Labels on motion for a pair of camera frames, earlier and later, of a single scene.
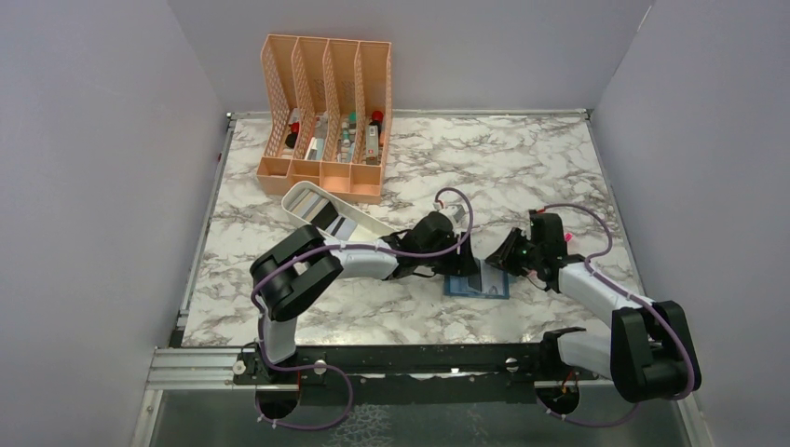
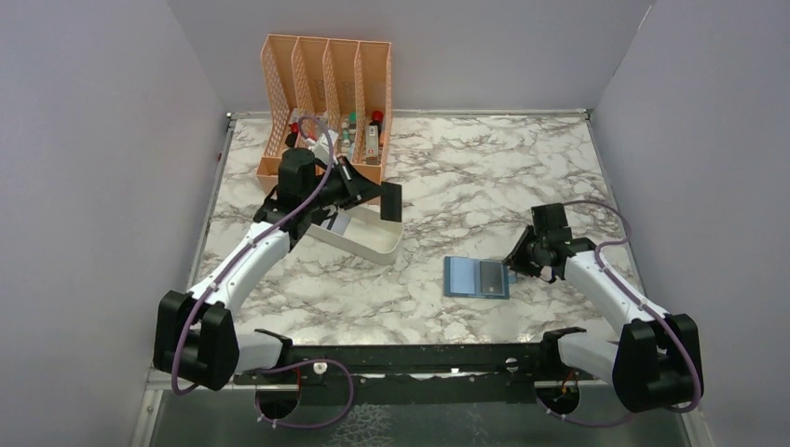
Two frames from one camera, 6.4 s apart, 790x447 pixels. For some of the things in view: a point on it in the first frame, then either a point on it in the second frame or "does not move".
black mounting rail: [409, 375] does not move
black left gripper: [462, 263] -> [357, 186]
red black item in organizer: [291, 139] does not move
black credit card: [475, 282] -> [491, 277]
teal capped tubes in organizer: [346, 145] does not move
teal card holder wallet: [489, 282] does not move
